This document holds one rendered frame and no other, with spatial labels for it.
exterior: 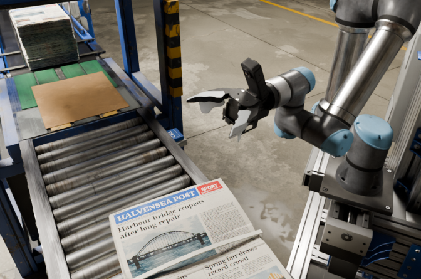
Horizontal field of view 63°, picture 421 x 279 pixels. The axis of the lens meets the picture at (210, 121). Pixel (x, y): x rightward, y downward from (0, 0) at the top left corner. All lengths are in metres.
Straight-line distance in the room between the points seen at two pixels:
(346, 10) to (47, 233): 1.07
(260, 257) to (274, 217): 1.48
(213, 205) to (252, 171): 1.69
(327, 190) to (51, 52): 1.70
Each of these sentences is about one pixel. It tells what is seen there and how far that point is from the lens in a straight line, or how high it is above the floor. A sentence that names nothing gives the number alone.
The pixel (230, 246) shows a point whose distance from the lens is 0.76.
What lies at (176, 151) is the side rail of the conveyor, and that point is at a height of 0.80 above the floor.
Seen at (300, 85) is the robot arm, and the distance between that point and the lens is 0.91.
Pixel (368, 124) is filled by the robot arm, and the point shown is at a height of 1.05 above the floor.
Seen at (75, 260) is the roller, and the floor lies 0.80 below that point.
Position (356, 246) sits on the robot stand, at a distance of 1.23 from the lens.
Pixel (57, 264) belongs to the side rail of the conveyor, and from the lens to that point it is 1.09.
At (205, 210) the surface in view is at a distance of 0.81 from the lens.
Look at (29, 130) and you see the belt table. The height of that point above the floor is 0.80.
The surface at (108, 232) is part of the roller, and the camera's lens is 1.13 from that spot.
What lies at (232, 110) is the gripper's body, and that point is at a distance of 0.81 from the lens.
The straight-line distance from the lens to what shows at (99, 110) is 1.69.
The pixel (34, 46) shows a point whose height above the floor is 0.93.
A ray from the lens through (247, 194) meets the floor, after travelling 2.33.
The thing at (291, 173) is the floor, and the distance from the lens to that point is 2.53.
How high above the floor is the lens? 1.63
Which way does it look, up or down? 33 degrees down
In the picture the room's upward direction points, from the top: straight up
